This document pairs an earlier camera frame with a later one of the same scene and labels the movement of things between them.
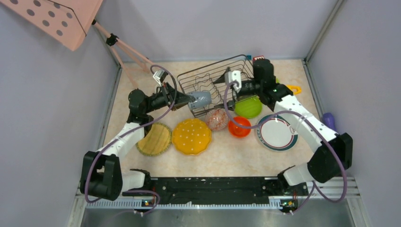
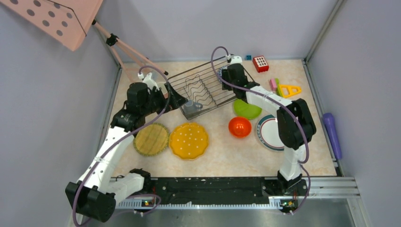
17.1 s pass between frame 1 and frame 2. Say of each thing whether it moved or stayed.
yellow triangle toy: stayed
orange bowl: stayed
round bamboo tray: stayed
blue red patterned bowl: moved
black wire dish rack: moved
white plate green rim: stayed
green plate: stayed
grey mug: moved
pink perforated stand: stayed
